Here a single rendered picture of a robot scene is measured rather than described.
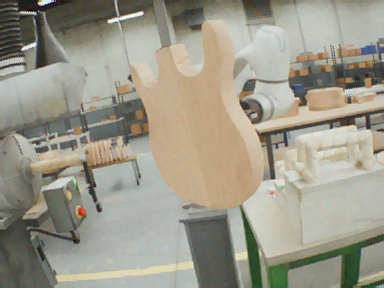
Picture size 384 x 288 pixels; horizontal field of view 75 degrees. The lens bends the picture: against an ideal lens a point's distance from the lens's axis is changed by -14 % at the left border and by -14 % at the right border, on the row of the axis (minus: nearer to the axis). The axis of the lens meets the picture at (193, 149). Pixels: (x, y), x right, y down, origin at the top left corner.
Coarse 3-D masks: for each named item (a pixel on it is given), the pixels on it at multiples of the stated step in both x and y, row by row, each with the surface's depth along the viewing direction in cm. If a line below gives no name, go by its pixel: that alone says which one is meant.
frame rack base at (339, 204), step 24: (336, 168) 77; (360, 168) 73; (288, 192) 82; (312, 192) 70; (336, 192) 70; (360, 192) 70; (288, 216) 86; (312, 216) 72; (336, 216) 72; (360, 216) 72; (312, 240) 73
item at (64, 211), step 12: (60, 180) 121; (72, 180) 120; (48, 192) 110; (60, 192) 110; (72, 192) 118; (48, 204) 111; (60, 204) 111; (72, 204) 115; (60, 216) 112; (72, 216) 113; (84, 216) 125; (36, 228) 112; (60, 228) 113; (72, 228) 113
